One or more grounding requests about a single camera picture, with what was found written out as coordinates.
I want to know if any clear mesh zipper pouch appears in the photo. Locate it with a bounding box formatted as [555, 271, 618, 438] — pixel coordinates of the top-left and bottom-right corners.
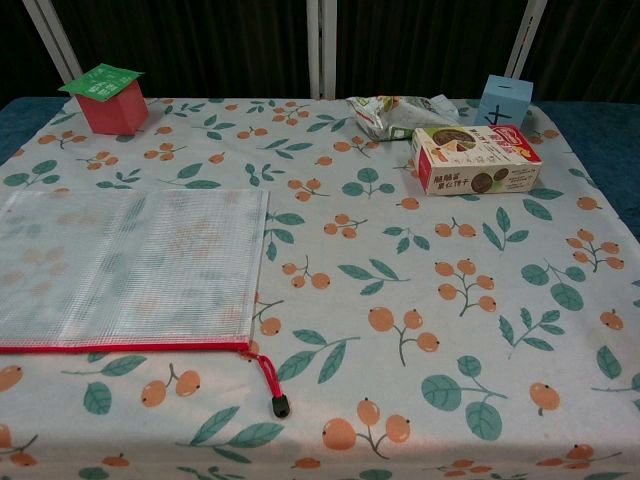
[0, 188, 291, 419]

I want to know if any crumpled foil snack bag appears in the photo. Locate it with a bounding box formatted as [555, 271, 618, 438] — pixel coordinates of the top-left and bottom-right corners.
[345, 94, 460, 144]

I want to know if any white and red cookie box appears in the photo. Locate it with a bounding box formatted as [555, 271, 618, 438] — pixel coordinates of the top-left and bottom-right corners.
[410, 124, 544, 196]

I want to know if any black pleated curtain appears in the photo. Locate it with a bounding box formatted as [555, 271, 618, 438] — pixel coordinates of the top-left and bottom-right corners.
[0, 0, 640, 105]

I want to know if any light blue paper box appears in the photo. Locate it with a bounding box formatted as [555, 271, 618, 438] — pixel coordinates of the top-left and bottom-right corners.
[473, 74, 535, 129]

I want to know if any red box with green lid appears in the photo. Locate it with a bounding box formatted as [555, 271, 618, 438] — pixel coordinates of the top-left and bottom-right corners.
[58, 63, 150, 136]

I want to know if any white metal frame post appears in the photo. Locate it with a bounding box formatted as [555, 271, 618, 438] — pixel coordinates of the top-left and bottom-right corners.
[22, 0, 84, 84]
[503, 0, 549, 77]
[305, 0, 339, 100]

